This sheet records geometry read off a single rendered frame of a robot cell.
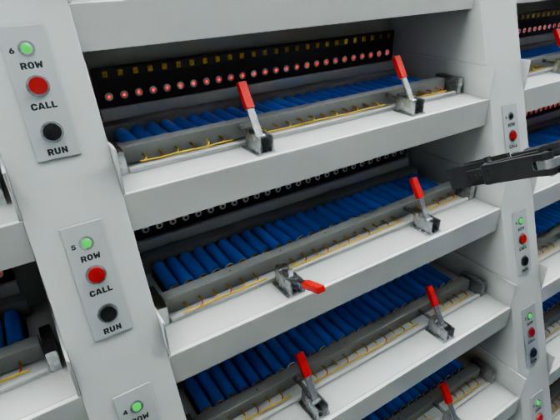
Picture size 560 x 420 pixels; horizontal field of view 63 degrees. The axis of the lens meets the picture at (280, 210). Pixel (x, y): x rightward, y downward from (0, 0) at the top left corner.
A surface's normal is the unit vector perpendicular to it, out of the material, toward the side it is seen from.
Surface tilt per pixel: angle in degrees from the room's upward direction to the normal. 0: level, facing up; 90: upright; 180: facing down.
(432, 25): 90
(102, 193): 90
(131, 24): 109
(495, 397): 19
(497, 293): 90
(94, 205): 90
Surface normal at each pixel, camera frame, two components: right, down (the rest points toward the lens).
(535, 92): 0.54, 0.39
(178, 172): -0.03, -0.88
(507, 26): 0.50, 0.08
